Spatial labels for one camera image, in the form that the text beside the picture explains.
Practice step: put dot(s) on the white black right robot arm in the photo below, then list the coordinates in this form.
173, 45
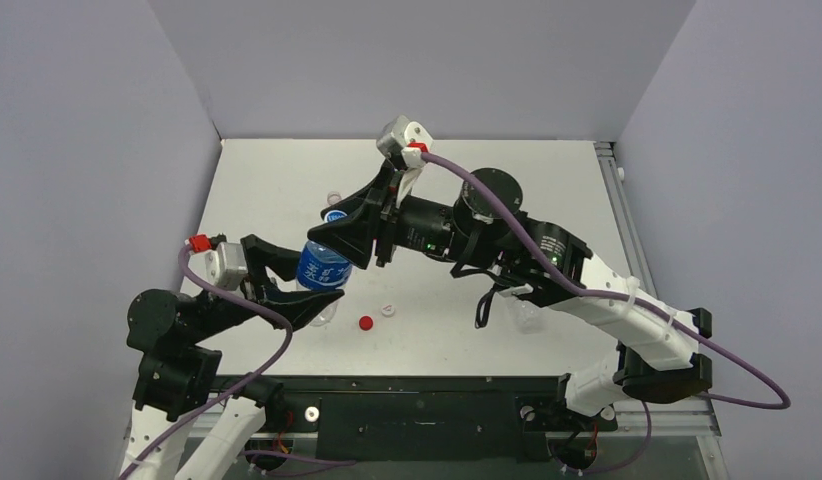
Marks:
485, 232

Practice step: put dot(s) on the clear unlabelled bottle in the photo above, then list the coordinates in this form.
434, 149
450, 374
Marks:
526, 317

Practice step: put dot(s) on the blue white bottle cap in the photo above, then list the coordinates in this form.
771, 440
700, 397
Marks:
334, 215

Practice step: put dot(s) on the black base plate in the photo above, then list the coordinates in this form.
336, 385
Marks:
426, 418

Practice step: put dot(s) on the red label clear bottle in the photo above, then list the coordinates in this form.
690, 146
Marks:
333, 198

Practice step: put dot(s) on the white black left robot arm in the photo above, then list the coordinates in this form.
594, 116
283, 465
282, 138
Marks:
178, 429

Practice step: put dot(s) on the blue label clear bottle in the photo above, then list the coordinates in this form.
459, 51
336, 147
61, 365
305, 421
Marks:
320, 269

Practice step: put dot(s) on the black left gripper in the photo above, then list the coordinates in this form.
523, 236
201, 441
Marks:
295, 305

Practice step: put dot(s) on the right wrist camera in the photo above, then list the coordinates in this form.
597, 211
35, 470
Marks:
402, 142

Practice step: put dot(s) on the aluminium rail frame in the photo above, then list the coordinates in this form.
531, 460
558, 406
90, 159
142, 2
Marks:
680, 201

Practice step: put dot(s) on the red bottle cap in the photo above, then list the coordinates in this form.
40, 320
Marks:
366, 323

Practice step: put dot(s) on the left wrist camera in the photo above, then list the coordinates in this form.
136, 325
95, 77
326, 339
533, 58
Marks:
226, 266

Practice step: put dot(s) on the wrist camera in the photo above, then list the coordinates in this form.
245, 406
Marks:
402, 142
226, 266

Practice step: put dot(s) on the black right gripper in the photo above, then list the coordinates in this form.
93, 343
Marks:
388, 219

